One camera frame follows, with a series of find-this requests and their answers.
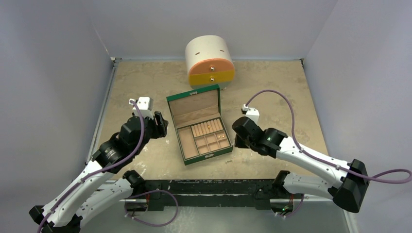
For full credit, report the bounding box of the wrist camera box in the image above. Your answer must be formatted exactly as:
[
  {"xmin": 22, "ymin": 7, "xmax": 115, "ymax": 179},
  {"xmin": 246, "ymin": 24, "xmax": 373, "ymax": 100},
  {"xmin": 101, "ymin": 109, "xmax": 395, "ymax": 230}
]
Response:
[
  {"xmin": 128, "ymin": 97, "xmax": 154, "ymax": 119},
  {"xmin": 241, "ymin": 104, "xmax": 260, "ymax": 124}
]

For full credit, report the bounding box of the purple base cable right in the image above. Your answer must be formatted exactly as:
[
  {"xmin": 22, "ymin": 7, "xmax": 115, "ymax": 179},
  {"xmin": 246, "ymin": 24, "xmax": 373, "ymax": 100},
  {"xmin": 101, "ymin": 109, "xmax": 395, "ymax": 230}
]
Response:
[{"xmin": 275, "ymin": 197, "xmax": 305, "ymax": 219}]

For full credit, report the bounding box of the green jewelry box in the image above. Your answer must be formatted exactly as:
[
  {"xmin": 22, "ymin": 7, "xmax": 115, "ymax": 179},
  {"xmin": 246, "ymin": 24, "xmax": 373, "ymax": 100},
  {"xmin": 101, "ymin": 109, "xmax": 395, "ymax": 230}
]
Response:
[{"xmin": 166, "ymin": 84, "xmax": 233, "ymax": 166}]

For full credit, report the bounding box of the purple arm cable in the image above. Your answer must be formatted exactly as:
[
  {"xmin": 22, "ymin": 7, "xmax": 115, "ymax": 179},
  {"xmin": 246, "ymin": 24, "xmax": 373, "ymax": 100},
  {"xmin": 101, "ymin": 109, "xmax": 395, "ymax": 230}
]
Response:
[
  {"xmin": 36, "ymin": 100, "xmax": 145, "ymax": 233},
  {"xmin": 245, "ymin": 90, "xmax": 412, "ymax": 184}
]

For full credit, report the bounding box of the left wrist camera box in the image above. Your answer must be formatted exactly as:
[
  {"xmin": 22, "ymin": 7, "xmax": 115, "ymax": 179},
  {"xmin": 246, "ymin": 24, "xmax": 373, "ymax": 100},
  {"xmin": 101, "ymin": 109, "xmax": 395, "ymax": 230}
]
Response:
[{"xmin": 128, "ymin": 97, "xmax": 154, "ymax": 119}]

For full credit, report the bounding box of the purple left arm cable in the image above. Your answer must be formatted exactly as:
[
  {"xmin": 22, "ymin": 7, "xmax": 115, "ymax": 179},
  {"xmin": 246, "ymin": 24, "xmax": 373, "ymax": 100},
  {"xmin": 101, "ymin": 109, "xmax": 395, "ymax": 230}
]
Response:
[{"xmin": 36, "ymin": 100, "xmax": 145, "ymax": 233}]

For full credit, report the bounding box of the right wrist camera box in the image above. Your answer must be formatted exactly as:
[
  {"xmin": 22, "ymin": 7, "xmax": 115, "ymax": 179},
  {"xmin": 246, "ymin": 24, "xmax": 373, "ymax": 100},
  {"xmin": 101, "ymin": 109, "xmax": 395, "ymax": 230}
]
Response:
[{"xmin": 241, "ymin": 104, "xmax": 260, "ymax": 124}]

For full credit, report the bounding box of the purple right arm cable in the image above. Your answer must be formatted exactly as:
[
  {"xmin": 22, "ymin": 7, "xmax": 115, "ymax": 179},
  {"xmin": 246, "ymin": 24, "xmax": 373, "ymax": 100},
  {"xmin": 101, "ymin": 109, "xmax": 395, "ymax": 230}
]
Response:
[{"xmin": 245, "ymin": 90, "xmax": 412, "ymax": 184}]

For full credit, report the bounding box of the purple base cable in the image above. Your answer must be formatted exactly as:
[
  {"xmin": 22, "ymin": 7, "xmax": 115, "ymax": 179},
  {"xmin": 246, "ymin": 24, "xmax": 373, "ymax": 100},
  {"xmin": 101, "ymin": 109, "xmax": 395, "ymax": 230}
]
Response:
[
  {"xmin": 275, "ymin": 197, "xmax": 305, "ymax": 219},
  {"xmin": 124, "ymin": 189, "xmax": 179, "ymax": 228}
]

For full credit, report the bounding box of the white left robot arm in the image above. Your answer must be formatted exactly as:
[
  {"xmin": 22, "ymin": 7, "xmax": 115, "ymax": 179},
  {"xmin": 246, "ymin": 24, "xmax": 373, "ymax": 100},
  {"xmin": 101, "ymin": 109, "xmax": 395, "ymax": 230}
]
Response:
[{"xmin": 29, "ymin": 112, "xmax": 169, "ymax": 233}]

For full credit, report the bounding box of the green jewelry tray insert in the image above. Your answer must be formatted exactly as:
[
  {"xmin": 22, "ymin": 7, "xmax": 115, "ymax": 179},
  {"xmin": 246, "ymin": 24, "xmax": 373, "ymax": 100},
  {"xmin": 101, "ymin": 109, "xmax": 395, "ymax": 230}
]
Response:
[{"xmin": 176, "ymin": 117, "xmax": 233, "ymax": 165}]

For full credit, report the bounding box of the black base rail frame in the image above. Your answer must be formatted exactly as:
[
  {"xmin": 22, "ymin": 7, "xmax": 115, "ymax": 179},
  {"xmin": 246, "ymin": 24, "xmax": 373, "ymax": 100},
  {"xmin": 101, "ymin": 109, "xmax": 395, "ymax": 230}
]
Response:
[{"xmin": 132, "ymin": 179, "xmax": 302, "ymax": 213}]

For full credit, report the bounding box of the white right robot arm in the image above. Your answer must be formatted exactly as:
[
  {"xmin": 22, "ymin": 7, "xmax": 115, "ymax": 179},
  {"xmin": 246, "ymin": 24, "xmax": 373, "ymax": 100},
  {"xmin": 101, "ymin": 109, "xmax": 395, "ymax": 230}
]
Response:
[{"xmin": 232, "ymin": 116, "xmax": 369, "ymax": 213}]

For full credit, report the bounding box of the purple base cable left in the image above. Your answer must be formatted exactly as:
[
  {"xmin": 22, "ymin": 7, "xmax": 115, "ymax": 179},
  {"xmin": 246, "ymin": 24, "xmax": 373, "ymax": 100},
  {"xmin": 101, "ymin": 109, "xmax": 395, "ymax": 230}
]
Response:
[{"xmin": 124, "ymin": 189, "xmax": 179, "ymax": 228}]

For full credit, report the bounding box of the white drawer cabinet orange yellow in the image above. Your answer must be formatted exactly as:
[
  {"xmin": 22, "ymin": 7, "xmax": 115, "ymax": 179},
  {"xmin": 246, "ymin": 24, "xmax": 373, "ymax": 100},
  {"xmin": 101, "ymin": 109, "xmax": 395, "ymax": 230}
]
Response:
[{"xmin": 185, "ymin": 35, "xmax": 235, "ymax": 89}]

